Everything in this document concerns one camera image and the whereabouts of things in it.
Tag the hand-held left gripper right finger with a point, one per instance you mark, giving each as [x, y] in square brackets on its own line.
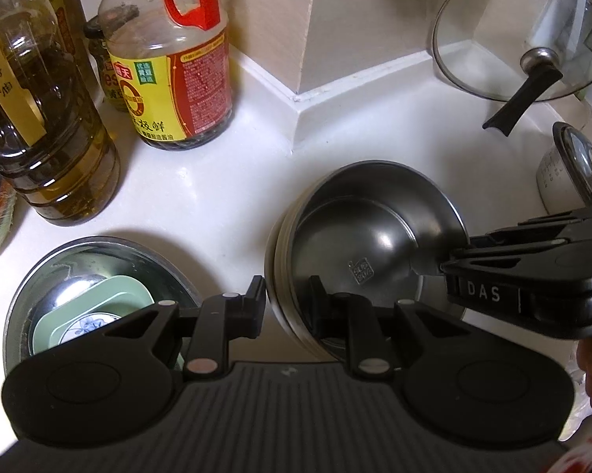
[319, 308]

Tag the large dark oil bottle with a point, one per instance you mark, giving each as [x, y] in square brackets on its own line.
[54, 157]

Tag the small white floral saucer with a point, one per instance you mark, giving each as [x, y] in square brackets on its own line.
[86, 327]

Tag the small sauce jar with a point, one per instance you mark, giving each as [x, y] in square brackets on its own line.
[96, 49]

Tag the red and white cloth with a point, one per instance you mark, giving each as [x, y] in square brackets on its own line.
[584, 458]

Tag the steel cooking pot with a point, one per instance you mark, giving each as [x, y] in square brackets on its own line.
[554, 182]

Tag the yellow oil bottle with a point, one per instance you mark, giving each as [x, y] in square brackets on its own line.
[79, 59]

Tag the steel lidded pot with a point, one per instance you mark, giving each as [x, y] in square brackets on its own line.
[581, 157]

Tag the cream ceramic bowl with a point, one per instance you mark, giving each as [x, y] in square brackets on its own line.
[275, 286]

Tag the small steel bowl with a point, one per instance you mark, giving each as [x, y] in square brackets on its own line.
[374, 236]

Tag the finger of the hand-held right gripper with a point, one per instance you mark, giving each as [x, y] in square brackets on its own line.
[478, 258]
[561, 229]

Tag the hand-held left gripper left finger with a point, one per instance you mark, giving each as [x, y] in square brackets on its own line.
[256, 305]

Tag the white cutting board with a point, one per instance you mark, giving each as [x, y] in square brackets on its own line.
[552, 10]

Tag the green square plate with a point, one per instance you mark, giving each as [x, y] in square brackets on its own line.
[113, 295]

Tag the large steel basin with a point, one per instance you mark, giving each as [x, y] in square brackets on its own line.
[79, 261]

